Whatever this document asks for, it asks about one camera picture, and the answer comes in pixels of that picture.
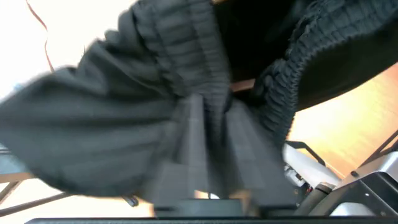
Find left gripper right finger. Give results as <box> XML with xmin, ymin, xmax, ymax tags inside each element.
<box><xmin>224</xmin><ymin>99</ymin><xmax>297</xmax><ymax>208</ymax></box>

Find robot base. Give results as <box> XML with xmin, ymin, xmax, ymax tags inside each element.
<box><xmin>281</xmin><ymin>129</ymin><xmax>398</xmax><ymax>218</ymax></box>

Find pink clothes hanger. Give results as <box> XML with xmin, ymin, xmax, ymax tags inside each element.
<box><xmin>25</xmin><ymin>0</ymin><xmax>55</xmax><ymax>73</ymax></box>
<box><xmin>230</xmin><ymin>79</ymin><xmax>256</xmax><ymax>93</ymax></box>

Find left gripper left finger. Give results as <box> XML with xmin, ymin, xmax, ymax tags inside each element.
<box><xmin>154</xmin><ymin>93</ymin><xmax>216</xmax><ymax>216</ymax></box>

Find black shorts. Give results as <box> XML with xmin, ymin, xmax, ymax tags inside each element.
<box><xmin>0</xmin><ymin>0</ymin><xmax>398</xmax><ymax>200</ymax></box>

